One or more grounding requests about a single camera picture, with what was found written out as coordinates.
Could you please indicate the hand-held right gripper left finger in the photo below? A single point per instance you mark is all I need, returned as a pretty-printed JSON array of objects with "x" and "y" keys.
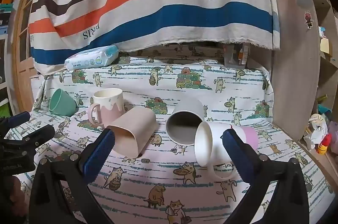
[{"x": 97, "y": 156}]

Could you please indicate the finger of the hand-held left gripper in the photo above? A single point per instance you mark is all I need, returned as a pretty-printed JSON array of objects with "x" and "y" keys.
[
  {"x": 16, "y": 118},
  {"x": 37, "y": 134}
]

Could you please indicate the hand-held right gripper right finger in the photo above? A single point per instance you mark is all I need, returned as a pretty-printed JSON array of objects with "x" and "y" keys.
[{"x": 237, "y": 154}]

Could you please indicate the green cup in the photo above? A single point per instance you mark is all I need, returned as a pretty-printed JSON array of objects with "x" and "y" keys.
[{"x": 62, "y": 103}]

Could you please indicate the beige cup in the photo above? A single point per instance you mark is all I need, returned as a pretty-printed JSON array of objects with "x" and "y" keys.
[{"x": 132, "y": 129}]

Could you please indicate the grey cup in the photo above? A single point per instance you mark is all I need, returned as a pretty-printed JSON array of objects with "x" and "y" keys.
[{"x": 190, "y": 105}]

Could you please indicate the person's left hand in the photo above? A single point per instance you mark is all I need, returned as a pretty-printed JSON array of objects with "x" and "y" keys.
[{"x": 16, "y": 191}]

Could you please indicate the white mug with pink base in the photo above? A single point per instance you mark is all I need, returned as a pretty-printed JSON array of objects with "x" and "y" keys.
[{"x": 208, "y": 142}]

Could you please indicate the pink and white mug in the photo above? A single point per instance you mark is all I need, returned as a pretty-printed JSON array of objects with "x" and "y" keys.
[{"x": 108, "y": 105}]

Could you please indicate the wooden door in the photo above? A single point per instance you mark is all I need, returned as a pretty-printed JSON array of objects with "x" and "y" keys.
[{"x": 21, "y": 55}]

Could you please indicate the crumpled white tissue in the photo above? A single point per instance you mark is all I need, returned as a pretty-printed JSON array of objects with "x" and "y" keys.
[{"x": 315, "y": 136}]

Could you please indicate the yellow and red toy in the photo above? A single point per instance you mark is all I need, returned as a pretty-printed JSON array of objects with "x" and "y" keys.
[{"x": 324, "y": 146}]

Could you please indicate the white shelf with boxes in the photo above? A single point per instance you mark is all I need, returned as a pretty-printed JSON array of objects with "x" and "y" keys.
[{"x": 5, "y": 28}]

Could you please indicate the baby wipes pack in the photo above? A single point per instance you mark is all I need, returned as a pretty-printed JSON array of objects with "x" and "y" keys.
[{"x": 92, "y": 57}]

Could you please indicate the small box with orange label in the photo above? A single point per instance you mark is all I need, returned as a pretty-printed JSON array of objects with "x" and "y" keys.
[{"x": 244, "y": 55}]

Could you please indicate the cat printed blanket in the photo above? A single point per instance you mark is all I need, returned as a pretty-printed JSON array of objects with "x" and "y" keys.
[{"x": 171, "y": 76}]

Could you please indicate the wooden shelf unit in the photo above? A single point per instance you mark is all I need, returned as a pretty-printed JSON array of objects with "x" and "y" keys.
[{"x": 293, "y": 68}]

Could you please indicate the yellow sticky notes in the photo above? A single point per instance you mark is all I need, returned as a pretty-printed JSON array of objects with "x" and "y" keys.
[{"x": 326, "y": 45}]

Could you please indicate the bear sticker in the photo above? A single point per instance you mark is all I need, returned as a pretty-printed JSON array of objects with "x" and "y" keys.
[{"x": 308, "y": 19}]

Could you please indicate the striped cloth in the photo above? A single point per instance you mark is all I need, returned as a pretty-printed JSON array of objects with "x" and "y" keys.
[{"x": 158, "y": 2}]

